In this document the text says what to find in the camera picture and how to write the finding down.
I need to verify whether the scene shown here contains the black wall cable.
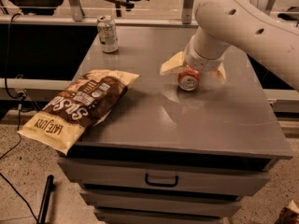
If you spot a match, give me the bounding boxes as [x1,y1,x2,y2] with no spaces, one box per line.
[3,12,26,101]

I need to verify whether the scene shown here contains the brown object bottom corner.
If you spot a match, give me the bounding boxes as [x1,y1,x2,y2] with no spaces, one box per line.
[275,200,299,224]

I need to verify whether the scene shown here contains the black cable on floor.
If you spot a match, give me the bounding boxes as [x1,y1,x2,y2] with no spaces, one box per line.
[0,103,40,224]

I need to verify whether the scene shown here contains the brown yellow chip bag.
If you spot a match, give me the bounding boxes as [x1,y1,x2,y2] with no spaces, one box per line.
[19,70,139,154]

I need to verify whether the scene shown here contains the red coke can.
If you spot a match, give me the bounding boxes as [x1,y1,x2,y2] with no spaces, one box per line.
[178,66,199,91]

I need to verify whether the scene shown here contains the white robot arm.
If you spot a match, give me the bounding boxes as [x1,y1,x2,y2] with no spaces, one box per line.
[160,0,299,91]

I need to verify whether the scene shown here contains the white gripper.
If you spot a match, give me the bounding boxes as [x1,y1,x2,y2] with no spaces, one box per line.
[160,36,226,82]

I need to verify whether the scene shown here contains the black drawer handle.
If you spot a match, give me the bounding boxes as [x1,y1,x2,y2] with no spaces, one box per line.
[144,174,178,188]

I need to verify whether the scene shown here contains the silver soda can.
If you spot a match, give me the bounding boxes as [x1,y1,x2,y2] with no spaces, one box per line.
[96,16,119,53]

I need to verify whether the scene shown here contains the black pole on floor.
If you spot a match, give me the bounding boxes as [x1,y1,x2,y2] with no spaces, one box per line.
[36,175,55,224]

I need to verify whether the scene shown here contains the grey drawer cabinet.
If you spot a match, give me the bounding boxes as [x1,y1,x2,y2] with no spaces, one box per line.
[59,26,292,224]

